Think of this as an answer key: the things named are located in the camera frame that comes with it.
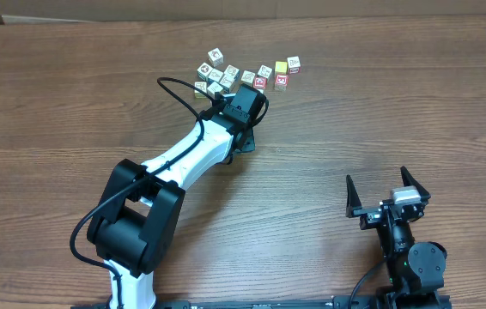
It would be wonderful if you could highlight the yellow sided gift block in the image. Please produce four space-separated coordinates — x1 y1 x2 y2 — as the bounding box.
194 82 208 99

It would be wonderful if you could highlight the blue sided picture block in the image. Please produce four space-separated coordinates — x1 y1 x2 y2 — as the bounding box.
224 64 240 81

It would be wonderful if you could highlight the soccer ball wooden block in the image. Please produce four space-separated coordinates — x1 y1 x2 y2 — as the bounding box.
197 63 213 82

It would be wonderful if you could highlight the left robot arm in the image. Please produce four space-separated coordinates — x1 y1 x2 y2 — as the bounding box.
70 85 269 308

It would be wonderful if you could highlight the red letter wooden block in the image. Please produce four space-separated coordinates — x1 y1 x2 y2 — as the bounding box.
274 74 289 91

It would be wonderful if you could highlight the ice cream wooden block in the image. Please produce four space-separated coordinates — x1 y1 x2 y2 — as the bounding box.
207 69 224 84

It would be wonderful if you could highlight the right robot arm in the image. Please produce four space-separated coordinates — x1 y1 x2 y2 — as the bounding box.
345 167 453 309

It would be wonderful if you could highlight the sailboat blue wooden block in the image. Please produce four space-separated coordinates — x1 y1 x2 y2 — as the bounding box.
219 75 235 94

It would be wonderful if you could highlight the far right white block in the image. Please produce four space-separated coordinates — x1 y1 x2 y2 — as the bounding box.
287 56 301 74

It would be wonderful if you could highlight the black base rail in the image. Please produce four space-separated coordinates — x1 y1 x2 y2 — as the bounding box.
70 294 453 309

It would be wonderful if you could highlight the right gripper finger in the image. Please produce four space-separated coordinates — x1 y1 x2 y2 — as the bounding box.
345 174 362 218
400 166 431 201

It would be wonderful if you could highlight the letter L wooden block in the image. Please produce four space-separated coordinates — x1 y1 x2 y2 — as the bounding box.
207 82 224 100

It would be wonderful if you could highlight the white tilted picture block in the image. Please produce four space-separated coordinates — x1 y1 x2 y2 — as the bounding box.
258 65 273 81

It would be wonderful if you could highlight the cardboard panel at back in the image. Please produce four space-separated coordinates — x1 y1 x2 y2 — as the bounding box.
0 0 486 21

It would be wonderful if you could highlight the red face wooden block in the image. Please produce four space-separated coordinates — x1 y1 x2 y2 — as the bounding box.
252 76 267 90

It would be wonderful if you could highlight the top red picture block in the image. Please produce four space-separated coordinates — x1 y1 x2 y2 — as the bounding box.
208 48 224 67

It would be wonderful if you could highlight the yellow top wooden block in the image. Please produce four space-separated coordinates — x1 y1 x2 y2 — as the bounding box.
274 61 288 76

